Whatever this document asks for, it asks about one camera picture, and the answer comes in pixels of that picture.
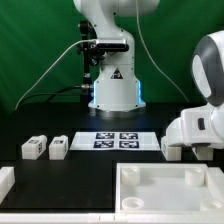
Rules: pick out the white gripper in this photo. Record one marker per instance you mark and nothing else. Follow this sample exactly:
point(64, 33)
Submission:
point(198, 127)

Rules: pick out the white square tabletop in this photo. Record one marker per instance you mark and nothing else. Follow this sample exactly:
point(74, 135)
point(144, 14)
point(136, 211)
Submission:
point(168, 188)

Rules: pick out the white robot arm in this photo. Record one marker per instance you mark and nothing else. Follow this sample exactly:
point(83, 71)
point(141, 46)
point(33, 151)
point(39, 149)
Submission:
point(117, 90)

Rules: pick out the white marker sheet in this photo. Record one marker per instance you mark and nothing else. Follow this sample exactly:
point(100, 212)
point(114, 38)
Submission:
point(131, 141)

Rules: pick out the white obstacle piece left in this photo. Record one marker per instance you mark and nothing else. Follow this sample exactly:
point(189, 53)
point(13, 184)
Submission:
point(7, 180)

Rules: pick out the silver mounted camera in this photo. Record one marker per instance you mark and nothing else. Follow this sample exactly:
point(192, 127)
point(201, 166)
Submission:
point(112, 45)

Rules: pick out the black camera stand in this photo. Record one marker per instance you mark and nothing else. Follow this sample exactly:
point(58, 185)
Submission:
point(91, 57)

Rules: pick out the white front rail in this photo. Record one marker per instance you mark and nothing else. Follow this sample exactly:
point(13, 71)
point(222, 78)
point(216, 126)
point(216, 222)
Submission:
point(109, 219)

